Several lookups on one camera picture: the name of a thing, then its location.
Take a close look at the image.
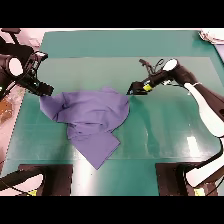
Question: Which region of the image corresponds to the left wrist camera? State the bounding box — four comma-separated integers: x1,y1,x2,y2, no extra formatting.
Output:
30,50,50,68

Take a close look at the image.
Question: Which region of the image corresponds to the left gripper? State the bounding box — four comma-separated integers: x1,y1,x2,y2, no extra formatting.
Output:
32,80,55,98

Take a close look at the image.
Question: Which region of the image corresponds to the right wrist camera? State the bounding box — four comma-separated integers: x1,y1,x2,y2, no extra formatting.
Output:
138,58,156,75

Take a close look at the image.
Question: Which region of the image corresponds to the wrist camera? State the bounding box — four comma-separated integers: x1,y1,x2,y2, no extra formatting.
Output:
30,50,50,68
138,58,156,75

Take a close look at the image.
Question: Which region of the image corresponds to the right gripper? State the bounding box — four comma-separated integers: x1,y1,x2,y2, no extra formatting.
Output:
127,79,156,97

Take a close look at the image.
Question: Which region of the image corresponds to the black cable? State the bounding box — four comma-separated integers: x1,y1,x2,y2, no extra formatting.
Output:
153,58,166,71

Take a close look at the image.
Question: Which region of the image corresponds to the white garment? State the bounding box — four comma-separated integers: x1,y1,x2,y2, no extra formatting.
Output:
199,29,224,45

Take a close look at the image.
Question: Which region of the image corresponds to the purple shirt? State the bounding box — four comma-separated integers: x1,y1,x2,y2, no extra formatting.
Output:
38,86,131,171

